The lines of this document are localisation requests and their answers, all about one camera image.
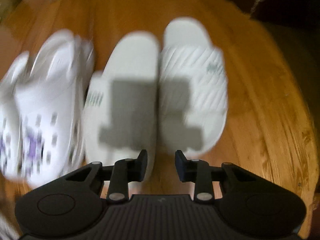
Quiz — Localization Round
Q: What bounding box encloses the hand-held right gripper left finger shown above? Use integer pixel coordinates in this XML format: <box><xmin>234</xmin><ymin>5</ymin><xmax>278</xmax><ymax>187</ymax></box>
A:
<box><xmin>65</xmin><ymin>149</ymin><xmax>148</xmax><ymax>203</ymax></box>

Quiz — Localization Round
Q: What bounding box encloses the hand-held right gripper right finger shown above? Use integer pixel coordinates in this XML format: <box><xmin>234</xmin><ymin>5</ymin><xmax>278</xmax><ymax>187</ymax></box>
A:
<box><xmin>175</xmin><ymin>150</ymin><xmax>257</xmax><ymax>203</ymax></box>

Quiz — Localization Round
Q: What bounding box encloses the white slide sandal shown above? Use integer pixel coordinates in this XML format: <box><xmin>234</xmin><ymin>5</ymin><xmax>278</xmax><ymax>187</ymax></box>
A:
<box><xmin>83</xmin><ymin>31</ymin><xmax>161</xmax><ymax>181</ymax></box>
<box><xmin>158</xmin><ymin>17</ymin><xmax>230</xmax><ymax>156</ymax></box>

